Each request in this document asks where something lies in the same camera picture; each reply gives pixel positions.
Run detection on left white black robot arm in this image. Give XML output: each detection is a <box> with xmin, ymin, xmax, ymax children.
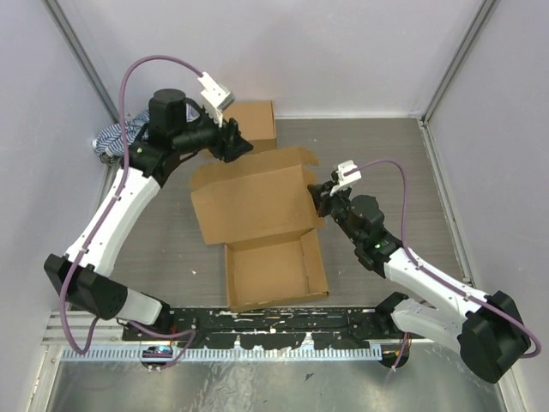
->
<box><xmin>44</xmin><ymin>86</ymin><xmax>253</xmax><ymax>341</ymax></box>

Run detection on slotted grey cable duct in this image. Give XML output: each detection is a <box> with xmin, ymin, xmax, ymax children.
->
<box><xmin>60</xmin><ymin>343</ymin><xmax>383</xmax><ymax>362</ymax></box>

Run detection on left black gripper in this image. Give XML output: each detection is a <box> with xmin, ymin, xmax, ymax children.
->
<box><xmin>174</xmin><ymin>107</ymin><xmax>254</xmax><ymax>163</ymax></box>

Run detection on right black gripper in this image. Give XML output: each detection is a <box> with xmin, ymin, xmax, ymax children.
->
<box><xmin>308</xmin><ymin>179</ymin><xmax>363</xmax><ymax>245</ymax></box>

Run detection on aluminium frame rail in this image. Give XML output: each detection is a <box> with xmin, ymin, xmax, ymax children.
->
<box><xmin>42</xmin><ymin>309</ymin><xmax>130</xmax><ymax>344</ymax></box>

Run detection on brown cardboard blanks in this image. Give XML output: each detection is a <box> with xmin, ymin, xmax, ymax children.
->
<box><xmin>190</xmin><ymin>147</ymin><xmax>329</xmax><ymax>312</ymax></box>

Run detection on blue striped crumpled cloth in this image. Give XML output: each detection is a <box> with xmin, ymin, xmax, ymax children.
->
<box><xmin>92</xmin><ymin>110</ymin><xmax>149</xmax><ymax>164</ymax></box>

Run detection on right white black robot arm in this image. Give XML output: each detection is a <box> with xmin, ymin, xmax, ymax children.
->
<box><xmin>307</xmin><ymin>181</ymin><xmax>532</xmax><ymax>384</ymax></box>

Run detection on brown cardboard box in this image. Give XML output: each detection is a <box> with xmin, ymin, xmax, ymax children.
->
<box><xmin>223</xmin><ymin>100</ymin><xmax>277</xmax><ymax>155</ymax></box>

